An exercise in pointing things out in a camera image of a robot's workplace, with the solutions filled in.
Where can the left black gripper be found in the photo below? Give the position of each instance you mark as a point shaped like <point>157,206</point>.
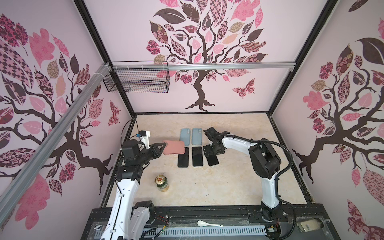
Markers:
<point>157,152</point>

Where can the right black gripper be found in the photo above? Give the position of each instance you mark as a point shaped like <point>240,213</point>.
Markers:
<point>207,151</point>

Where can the phone with pink case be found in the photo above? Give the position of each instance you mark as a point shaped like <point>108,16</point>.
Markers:
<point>212,160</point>

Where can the pink phone case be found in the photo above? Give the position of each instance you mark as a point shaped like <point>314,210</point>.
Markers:
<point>174,148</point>

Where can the phone with white case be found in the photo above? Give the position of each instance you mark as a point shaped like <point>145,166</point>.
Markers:
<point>197,155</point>

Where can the white phone case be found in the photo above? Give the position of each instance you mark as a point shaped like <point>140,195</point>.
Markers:
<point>197,136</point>

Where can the black smartphone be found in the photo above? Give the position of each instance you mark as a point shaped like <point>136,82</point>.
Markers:
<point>183,159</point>

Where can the light blue phone case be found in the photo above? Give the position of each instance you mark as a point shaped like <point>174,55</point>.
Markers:
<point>185,136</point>

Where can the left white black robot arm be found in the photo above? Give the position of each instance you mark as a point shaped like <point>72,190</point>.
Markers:
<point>128,219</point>

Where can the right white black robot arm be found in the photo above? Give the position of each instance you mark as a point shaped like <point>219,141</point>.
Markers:
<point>265,162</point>

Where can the green gold drink can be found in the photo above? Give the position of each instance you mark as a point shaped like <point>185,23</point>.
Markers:
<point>162,183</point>

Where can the white plastic spoon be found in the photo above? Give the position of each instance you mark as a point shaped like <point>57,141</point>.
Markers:
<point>205,224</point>

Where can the beige box under bench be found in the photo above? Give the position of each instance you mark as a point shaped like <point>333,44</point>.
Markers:
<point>310,225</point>

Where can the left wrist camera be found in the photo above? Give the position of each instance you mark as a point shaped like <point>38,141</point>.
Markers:
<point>144,137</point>

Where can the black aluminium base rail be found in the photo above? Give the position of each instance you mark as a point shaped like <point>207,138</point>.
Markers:
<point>252,213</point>

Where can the black wire basket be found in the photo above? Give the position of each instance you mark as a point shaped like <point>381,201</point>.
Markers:
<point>138,77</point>

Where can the back aluminium wall rail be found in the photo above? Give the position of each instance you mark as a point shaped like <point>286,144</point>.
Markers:
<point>220,66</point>

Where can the aluminium wall rail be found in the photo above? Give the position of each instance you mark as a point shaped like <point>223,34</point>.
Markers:
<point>23,180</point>
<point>220,66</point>

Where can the white slotted cable duct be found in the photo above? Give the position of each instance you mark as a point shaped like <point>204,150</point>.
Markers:
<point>226,231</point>

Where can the left aluminium wall rail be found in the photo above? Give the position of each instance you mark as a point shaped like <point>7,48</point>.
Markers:
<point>23,180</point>

